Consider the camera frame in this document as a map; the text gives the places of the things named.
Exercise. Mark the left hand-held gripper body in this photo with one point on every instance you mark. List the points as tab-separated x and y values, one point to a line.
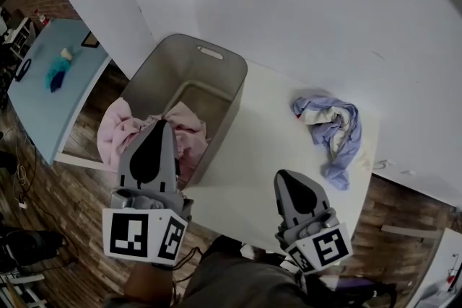
126	234

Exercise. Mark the white power plug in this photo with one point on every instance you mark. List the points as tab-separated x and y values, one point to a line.
22	205

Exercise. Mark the pink clothes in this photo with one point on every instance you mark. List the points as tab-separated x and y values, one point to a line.
119	133

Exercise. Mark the white shelf unit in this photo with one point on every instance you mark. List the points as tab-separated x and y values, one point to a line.
21	36

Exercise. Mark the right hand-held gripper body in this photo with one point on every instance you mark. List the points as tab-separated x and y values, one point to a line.
325	245

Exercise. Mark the dark framed picture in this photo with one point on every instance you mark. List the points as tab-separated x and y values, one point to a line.
90	40

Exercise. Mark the dark purple seat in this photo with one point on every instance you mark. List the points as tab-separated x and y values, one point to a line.
364	290

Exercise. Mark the white side table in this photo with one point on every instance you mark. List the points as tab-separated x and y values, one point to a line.
445	263

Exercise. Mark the lilac and white clothes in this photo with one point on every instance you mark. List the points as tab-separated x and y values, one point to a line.
346	140

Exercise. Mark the black bag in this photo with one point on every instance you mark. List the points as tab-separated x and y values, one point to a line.
25	247

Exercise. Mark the white metal rack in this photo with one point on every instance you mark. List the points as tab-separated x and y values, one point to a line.
19	290

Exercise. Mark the person's grey clothing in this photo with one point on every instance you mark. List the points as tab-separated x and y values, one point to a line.
234	285

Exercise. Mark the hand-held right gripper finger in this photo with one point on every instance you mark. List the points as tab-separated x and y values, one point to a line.
317	196
278	194

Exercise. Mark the red bottle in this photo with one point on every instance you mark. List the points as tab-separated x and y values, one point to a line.
44	20

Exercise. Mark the loose wooden strip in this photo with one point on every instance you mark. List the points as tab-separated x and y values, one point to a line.
411	231

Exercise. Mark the grey plastic basket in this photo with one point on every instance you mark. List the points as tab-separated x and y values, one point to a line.
202	72

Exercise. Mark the person's left forearm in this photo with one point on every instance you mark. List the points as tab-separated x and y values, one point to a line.
148	281

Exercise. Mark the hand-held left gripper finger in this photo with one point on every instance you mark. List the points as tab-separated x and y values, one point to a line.
124	164
172	162

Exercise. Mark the small white cup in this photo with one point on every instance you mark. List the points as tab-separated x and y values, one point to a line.
66	53

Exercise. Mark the teal cloth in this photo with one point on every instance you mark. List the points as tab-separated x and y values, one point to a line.
57	65

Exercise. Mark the light blue table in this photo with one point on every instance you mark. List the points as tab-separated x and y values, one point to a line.
39	112

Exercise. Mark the dark blue cloth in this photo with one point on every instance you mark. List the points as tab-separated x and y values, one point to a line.
57	80

